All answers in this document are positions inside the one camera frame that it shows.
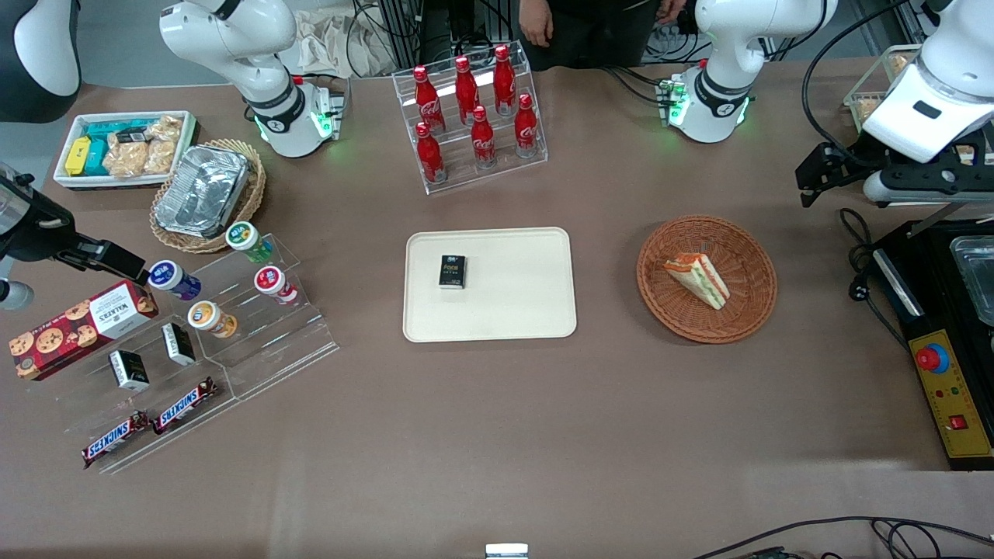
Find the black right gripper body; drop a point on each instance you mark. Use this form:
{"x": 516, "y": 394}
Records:
{"x": 37, "y": 233}

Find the triangle sandwich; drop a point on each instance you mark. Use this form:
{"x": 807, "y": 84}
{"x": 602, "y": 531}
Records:
{"x": 699, "y": 279}

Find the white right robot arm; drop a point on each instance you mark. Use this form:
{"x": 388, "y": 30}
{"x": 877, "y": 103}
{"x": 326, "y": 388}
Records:
{"x": 233, "y": 31}

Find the aluminium foil tray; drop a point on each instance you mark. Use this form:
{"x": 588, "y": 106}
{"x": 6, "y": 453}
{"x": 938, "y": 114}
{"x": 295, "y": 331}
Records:
{"x": 202, "y": 190}

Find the round brown wicker basket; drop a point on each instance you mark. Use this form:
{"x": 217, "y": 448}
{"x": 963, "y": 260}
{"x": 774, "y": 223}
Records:
{"x": 745, "y": 256}

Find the oval light wicker basket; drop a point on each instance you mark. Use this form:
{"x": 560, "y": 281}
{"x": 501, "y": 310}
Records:
{"x": 252, "y": 194}

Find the steel tray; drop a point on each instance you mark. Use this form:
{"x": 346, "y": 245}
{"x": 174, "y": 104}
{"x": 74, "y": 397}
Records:
{"x": 978, "y": 272}

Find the cream plastic tray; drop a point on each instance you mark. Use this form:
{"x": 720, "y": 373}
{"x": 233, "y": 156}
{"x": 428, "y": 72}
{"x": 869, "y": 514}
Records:
{"x": 512, "y": 303}

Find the person left hand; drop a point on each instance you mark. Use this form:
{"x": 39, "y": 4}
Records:
{"x": 672, "y": 9}

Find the person right hand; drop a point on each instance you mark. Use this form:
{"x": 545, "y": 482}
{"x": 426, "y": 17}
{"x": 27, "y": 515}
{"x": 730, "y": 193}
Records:
{"x": 536, "y": 23}

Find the blue lid cup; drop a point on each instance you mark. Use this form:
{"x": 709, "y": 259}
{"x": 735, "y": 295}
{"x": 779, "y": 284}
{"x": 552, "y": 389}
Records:
{"x": 172, "y": 279}

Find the white plastic crate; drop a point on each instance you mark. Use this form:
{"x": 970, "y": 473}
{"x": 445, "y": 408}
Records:
{"x": 66, "y": 182}

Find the clear wrapped pastry pack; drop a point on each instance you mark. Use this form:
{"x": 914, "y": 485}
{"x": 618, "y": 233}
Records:
{"x": 868, "y": 110}
{"x": 902, "y": 64}
{"x": 965, "y": 153}

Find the red walkers cookie box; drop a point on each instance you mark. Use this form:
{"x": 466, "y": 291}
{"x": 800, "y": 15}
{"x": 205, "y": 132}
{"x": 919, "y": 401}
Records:
{"x": 78, "y": 330}

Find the yellow small box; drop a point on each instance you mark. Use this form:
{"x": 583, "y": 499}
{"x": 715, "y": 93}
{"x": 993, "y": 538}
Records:
{"x": 78, "y": 155}

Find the teal small box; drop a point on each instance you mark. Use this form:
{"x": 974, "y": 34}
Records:
{"x": 112, "y": 128}
{"x": 97, "y": 159}

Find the small black white box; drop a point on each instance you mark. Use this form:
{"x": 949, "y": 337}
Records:
{"x": 178, "y": 344}
{"x": 129, "y": 370}

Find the orange lid cup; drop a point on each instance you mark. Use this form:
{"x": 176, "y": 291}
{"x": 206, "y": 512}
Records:
{"x": 210, "y": 318}

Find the beige snack pack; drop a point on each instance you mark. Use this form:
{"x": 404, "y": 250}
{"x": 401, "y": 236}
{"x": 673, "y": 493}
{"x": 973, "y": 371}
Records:
{"x": 163, "y": 144}
{"x": 126, "y": 159}

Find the grey metal bar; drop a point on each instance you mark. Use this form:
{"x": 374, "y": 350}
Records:
{"x": 932, "y": 221}

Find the green lid cup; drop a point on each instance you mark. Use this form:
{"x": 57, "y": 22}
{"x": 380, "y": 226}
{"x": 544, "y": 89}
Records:
{"x": 247, "y": 237}

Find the red lid cup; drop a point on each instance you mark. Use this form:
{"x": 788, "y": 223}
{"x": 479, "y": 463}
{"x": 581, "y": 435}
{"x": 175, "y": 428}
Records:
{"x": 273, "y": 283}

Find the snickers chocolate bar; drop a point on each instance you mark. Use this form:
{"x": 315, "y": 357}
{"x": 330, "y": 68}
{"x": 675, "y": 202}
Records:
{"x": 115, "y": 439}
{"x": 185, "y": 405}

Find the clear acrylic stepped stand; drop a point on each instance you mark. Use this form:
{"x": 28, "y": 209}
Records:
{"x": 272, "y": 357}

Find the red emergency stop button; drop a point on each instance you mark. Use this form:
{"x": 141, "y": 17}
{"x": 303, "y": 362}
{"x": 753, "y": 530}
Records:
{"x": 930, "y": 359}

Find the person in dark clothes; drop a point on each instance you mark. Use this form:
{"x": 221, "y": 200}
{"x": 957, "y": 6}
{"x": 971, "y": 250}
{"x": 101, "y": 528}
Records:
{"x": 598, "y": 31}

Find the black yellow control box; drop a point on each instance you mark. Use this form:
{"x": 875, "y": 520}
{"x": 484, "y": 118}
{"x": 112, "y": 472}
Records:
{"x": 951, "y": 404}

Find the red cola bottle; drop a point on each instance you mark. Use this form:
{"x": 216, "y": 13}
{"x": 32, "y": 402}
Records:
{"x": 483, "y": 140}
{"x": 505, "y": 78}
{"x": 427, "y": 97}
{"x": 429, "y": 155}
{"x": 466, "y": 89}
{"x": 526, "y": 128}

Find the beige cloth bag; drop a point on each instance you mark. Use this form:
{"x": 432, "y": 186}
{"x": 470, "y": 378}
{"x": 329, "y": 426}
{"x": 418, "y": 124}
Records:
{"x": 334, "y": 43}

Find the small black face box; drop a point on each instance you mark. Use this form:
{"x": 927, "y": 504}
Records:
{"x": 453, "y": 272}

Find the clear acrylic bottle rack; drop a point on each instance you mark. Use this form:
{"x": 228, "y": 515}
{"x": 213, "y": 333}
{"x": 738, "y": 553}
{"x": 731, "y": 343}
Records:
{"x": 497, "y": 175}

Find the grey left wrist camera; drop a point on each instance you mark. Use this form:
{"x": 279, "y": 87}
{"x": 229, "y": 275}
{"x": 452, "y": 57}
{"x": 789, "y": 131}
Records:
{"x": 885, "y": 188}

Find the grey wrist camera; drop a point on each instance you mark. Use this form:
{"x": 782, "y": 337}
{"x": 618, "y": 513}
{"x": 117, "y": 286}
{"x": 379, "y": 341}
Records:
{"x": 14, "y": 295}
{"x": 885, "y": 188}

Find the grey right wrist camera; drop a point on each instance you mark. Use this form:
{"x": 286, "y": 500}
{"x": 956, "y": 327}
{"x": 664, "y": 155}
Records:
{"x": 14, "y": 295}

